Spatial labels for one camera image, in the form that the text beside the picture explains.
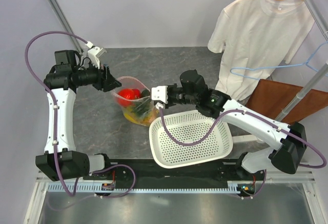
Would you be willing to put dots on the brown cloth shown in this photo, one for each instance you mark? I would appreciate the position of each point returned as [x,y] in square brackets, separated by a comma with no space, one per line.
[270,98]

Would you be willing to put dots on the green avocado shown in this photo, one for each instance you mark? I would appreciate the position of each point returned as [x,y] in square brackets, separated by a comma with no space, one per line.
[145,94]

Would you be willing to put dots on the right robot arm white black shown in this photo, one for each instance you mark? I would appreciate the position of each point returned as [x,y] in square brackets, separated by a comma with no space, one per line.
[285,142]

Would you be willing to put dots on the white perforated plastic basket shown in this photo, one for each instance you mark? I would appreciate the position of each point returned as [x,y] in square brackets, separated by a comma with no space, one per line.
[188,139]

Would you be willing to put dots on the red orange peach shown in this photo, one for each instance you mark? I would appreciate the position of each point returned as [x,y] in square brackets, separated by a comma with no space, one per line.
[126,95]

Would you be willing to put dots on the clear zip top bag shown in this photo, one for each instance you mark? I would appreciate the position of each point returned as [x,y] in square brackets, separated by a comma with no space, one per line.
[130,83]

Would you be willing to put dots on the silver clothes rack pole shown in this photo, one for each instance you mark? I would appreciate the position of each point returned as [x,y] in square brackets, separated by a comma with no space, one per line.
[302,93]

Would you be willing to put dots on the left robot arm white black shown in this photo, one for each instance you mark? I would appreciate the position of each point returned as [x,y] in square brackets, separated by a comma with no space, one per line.
[60,159]

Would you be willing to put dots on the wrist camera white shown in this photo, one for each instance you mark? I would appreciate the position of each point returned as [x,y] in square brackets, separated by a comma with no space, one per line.
[94,53]
[159,96]

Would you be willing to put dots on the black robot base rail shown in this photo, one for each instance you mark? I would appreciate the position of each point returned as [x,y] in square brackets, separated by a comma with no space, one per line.
[208,175]

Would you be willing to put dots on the blue clothes hanger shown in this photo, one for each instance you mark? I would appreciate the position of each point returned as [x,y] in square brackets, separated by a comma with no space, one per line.
[306,63]

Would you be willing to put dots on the aluminium frame post left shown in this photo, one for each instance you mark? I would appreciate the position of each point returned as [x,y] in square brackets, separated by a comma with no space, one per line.
[60,15]

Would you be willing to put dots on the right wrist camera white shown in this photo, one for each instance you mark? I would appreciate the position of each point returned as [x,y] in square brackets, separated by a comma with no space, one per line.
[159,96]

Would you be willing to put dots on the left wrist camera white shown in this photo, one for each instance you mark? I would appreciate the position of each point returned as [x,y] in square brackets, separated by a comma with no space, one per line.
[94,53]

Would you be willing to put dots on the white cable duct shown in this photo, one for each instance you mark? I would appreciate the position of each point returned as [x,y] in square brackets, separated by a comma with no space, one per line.
[98,187]

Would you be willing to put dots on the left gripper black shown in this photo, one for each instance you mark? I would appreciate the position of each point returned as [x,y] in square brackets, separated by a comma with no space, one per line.
[104,80]

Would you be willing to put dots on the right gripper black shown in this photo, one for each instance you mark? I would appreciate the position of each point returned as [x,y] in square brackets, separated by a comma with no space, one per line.
[169,103]

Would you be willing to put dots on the white t-shirt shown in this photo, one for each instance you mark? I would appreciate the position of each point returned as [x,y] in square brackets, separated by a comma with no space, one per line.
[255,36]

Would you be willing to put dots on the orange toy pineapple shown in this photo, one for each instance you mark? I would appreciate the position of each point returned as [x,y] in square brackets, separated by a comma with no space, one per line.
[141,113]

